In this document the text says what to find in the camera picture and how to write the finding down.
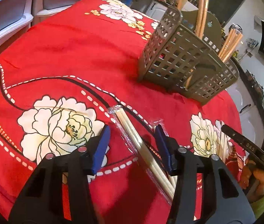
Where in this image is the red floral tablecloth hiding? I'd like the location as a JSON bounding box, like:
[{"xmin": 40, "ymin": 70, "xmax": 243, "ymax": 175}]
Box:
[{"xmin": 0, "ymin": 0, "xmax": 241, "ymax": 223}]

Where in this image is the grey perforated utensil caddy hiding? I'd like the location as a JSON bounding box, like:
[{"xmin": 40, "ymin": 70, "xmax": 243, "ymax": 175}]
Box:
[{"xmin": 138, "ymin": 6, "xmax": 239, "ymax": 105}]

